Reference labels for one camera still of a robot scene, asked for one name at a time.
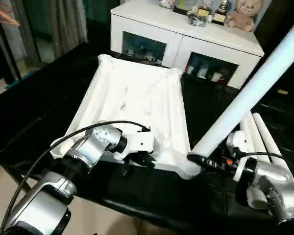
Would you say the white sideboard cabinet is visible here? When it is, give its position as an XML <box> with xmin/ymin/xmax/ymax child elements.
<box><xmin>110</xmin><ymin>0</ymin><xmax>265</xmax><ymax>90</ymax></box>

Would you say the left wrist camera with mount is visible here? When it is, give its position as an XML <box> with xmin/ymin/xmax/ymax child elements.
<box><xmin>123</xmin><ymin>131</ymin><xmax>155</xmax><ymax>167</ymax></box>

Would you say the white plastic table top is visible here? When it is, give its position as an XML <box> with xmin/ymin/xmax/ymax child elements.
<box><xmin>50</xmin><ymin>53</ymin><xmax>201</xmax><ymax>181</ymax></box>

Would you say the gold trophy black base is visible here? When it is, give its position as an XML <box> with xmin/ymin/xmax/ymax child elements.
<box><xmin>212</xmin><ymin>0</ymin><xmax>229</xmax><ymax>26</ymax></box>
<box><xmin>197</xmin><ymin>0</ymin><xmax>212</xmax><ymax>18</ymax></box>

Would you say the beige teddy bear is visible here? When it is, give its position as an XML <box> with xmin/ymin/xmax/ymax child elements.
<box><xmin>227</xmin><ymin>0</ymin><xmax>263</xmax><ymax>32</ymax></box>

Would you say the pink clothes hanger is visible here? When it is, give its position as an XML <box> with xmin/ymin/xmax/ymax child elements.
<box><xmin>0</xmin><ymin>4</ymin><xmax>22</xmax><ymax>27</ymax></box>

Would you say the dark cluttered bundle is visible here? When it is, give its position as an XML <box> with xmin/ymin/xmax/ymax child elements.
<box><xmin>187</xmin><ymin>12</ymin><xmax>209</xmax><ymax>27</ymax></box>

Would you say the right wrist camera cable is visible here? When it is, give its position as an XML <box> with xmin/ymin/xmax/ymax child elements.
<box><xmin>235</xmin><ymin>149</ymin><xmax>289</xmax><ymax>160</ymax></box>

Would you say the white printed mug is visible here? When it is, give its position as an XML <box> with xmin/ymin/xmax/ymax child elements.
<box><xmin>197</xmin><ymin>64</ymin><xmax>208</xmax><ymax>79</ymax></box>

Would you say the black shiny mat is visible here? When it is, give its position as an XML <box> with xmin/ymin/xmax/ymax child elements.
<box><xmin>0</xmin><ymin>41</ymin><xmax>294</xmax><ymax>233</ymax></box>

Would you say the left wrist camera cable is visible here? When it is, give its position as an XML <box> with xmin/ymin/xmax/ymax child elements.
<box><xmin>0</xmin><ymin>120</ymin><xmax>152</xmax><ymax>235</ymax></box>

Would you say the beige curtain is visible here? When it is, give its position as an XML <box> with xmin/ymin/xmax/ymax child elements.
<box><xmin>9</xmin><ymin>0</ymin><xmax>89</xmax><ymax>63</ymax></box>

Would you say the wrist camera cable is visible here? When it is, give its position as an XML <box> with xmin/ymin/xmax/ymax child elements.
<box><xmin>235</xmin><ymin>149</ymin><xmax>289</xmax><ymax>160</ymax></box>
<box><xmin>0</xmin><ymin>120</ymin><xmax>152</xmax><ymax>235</ymax></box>

